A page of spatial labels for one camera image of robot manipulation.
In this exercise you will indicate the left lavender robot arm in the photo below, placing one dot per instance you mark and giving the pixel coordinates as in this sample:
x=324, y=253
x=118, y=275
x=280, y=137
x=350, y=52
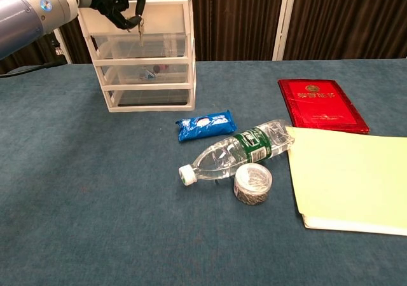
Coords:
x=28, y=16

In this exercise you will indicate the clear round container of paperclips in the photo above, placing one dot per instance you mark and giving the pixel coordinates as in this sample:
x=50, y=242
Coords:
x=252, y=184

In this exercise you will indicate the white plastic drawer organizer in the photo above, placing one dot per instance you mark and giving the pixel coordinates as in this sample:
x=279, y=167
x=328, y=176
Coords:
x=165, y=16

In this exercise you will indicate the small blue item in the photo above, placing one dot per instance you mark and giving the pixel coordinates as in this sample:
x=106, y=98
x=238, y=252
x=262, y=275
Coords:
x=147, y=74

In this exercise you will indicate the dark brown curtain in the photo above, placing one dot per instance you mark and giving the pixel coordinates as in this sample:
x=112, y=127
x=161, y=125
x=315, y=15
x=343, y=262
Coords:
x=235, y=19

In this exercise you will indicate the blue snack packet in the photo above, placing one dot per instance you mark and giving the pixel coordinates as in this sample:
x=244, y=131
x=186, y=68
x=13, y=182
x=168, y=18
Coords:
x=203, y=125

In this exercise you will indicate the clear water bottle green label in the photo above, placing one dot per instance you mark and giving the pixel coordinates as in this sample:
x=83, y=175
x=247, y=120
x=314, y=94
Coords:
x=229, y=152

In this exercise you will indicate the red certificate booklet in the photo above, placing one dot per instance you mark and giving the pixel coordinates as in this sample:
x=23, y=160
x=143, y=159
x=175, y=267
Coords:
x=321, y=106

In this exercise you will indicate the cream file folder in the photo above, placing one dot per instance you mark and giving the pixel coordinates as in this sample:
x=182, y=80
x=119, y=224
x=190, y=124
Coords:
x=349, y=178

